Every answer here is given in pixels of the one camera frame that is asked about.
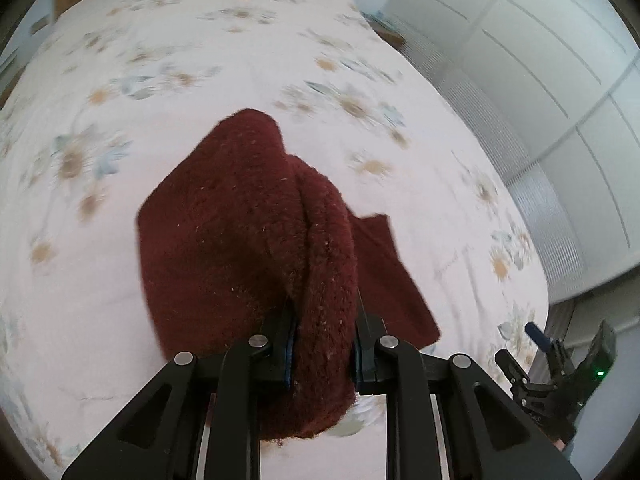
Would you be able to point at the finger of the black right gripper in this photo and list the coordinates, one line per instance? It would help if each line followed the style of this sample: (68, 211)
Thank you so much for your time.
(515, 375)
(544, 343)

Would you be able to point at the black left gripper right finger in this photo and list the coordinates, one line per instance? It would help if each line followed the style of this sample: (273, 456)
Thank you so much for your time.
(446, 418)

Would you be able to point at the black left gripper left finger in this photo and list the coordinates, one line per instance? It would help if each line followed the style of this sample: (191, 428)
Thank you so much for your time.
(198, 417)

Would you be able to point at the dark red knitted sweater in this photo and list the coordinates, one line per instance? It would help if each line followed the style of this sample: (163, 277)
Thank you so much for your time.
(240, 228)

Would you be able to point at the white wardrobe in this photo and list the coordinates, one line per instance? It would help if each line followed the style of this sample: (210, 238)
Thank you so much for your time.
(550, 88)

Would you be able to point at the pink floral bed sheet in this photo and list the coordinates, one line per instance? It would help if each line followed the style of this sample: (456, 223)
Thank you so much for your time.
(173, 169)

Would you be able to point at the wooden bedside table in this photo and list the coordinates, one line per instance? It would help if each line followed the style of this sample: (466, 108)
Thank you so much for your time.
(385, 30)

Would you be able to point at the wall socket plate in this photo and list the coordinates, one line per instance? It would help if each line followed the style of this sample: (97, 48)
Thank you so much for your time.
(39, 25)

